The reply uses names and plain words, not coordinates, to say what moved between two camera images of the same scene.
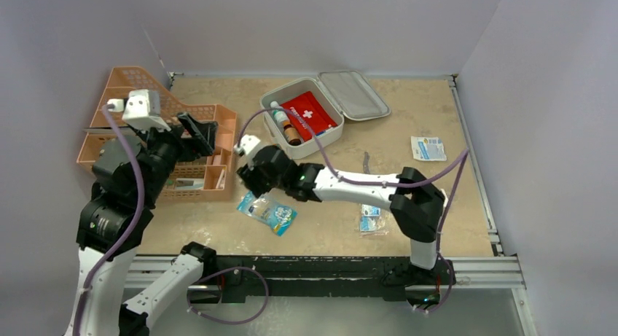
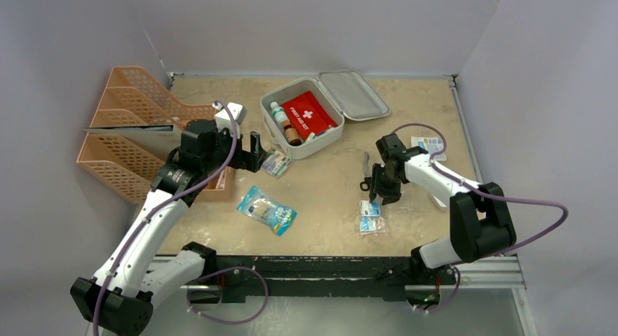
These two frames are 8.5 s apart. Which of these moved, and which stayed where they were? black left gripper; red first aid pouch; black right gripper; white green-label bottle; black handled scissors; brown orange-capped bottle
Moved: black right gripper; black left gripper
Stayed: black handled scissors; red first aid pouch; brown orange-capped bottle; white green-label bottle
